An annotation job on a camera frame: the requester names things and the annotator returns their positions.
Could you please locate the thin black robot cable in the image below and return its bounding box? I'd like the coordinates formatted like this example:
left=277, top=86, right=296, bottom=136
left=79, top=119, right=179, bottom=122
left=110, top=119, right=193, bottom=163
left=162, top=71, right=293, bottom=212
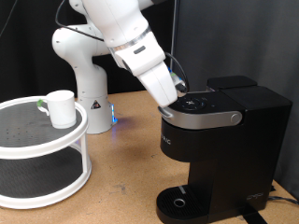
left=0, top=0, right=190, bottom=93

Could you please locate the white mug green-taped handle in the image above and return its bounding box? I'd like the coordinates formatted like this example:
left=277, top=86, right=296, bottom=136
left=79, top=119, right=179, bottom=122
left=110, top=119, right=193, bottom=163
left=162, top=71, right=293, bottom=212
left=36, top=90, right=78, bottom=130

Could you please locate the black Keurig coffee machine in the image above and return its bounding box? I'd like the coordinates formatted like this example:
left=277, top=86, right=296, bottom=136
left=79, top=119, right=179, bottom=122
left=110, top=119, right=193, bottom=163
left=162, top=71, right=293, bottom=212
left=155, top=75, right=293, bottom=224

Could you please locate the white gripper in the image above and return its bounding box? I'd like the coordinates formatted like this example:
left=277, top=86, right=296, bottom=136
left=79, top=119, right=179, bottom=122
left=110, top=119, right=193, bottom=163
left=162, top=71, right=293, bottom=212
left=121, top=59, right=180, bottom=108

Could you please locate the silver Keurig lid handle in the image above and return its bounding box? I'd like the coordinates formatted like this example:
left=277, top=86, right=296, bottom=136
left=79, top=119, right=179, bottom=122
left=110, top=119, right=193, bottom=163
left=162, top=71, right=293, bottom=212
left=157, top=105, right=244, bottom=131

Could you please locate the black tape strip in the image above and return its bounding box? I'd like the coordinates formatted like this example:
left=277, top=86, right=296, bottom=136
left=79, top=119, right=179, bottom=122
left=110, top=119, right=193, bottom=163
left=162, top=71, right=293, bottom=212
left=237, top=209, right=269, bottom=224

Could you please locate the white two-tier turntable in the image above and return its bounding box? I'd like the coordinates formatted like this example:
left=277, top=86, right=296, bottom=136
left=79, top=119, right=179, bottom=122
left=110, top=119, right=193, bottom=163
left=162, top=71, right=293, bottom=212
left=0, top=95, right=93, bottom=210

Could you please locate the black drip tray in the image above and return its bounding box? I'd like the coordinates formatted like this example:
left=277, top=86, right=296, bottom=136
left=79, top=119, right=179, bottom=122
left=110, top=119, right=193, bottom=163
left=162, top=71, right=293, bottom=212
left=155, top=184, right=216, bottom=224

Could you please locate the black machine power cable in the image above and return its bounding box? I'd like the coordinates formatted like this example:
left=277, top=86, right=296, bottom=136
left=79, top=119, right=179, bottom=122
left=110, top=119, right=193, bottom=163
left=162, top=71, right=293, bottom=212
left=267, top=185, right=299, bottom=206

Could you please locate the grey backdrop panel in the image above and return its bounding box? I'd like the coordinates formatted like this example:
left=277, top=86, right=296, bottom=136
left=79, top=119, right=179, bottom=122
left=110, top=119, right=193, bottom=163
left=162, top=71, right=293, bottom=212
left=169, top=0, right=299, bottom=200

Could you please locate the black backdrop curtain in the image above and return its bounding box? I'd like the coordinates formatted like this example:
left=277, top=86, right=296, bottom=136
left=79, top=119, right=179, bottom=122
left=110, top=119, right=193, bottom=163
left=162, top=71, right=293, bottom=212
left=0, top=0, right=176, bottom=104

